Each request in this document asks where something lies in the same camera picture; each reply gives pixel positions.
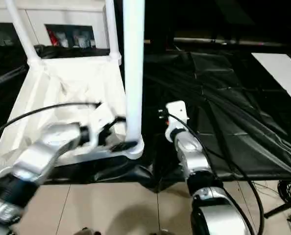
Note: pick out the grey left robot foot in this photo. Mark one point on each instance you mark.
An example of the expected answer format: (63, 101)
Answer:
(86, 231)

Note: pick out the black metal stand leg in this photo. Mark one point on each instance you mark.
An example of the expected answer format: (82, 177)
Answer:
(282, 209)

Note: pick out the white glass-door cabinet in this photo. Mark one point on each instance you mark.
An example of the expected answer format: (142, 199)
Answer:
(62, 14)

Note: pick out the black case with gold label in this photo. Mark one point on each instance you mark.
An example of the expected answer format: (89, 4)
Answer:
(160, 22)

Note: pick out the white flat board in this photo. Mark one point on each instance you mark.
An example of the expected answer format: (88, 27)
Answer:
(280, 73)

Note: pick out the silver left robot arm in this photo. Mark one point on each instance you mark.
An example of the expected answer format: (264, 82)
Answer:
(50, 142)

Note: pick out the black work mat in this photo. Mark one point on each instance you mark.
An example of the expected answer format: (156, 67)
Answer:
(233, 110)

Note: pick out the dark metal rod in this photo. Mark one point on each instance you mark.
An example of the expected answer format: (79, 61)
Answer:
(233, 42)

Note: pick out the white plastic table top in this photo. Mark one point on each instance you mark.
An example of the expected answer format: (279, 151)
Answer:
(50, 85)

